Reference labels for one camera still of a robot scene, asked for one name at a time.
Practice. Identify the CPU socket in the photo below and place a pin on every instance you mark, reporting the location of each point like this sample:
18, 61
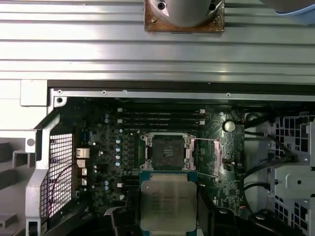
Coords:
167, 152

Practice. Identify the grey parts rack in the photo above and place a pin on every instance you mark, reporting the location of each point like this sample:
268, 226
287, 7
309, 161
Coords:
14, 157

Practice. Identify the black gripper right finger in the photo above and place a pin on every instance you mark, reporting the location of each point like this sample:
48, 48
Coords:
206, 221

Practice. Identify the metal socket cover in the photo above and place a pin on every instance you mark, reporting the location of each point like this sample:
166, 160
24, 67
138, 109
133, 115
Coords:
218, 151

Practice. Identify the silver coin battery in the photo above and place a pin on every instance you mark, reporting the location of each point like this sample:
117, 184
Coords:
229, 125

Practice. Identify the silver metal disk cage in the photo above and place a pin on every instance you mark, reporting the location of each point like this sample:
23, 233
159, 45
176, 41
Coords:
295, 177

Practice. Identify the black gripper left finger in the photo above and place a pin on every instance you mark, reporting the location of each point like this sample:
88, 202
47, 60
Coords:
133, 221

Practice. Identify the square brown base plate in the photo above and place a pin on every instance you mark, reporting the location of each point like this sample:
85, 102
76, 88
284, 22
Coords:
147, 27

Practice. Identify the black RAM slot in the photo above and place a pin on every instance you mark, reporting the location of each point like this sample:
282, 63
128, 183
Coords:
160, 124
160, 115
160, 111
130, 184
130, 178
160, 121

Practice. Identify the thin metal locking lever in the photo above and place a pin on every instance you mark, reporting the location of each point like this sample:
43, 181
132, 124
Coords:
208, 174

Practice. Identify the black PC case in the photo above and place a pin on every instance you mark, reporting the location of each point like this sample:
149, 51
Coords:
147, 94

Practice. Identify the silver CPU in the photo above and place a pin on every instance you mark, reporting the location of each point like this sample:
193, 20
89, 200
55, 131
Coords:
168, 201

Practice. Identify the green motherboard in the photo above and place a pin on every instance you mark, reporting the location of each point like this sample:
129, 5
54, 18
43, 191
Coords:
98, 186

